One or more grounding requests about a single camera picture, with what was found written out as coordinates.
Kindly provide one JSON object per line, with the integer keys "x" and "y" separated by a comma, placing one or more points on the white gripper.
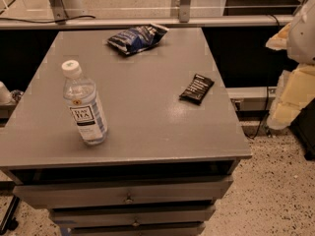
{"x": 303, "y": 34}

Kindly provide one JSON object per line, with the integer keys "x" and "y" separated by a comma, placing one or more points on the clear plastic tea bottle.
{"x": 81, "y": 97}

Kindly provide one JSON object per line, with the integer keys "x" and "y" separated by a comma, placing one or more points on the black snack bar packet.
{"x": 197, "y": 89}

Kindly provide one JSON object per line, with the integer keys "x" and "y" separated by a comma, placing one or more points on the blue chip bag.
{"x": 137, "y": 39}

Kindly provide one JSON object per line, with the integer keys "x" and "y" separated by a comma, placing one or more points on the grey drawer cabinet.
{"x": 164, "y": 162}

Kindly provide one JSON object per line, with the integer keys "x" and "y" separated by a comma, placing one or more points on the metal shelf rail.
{"x": 100, "y": 24}

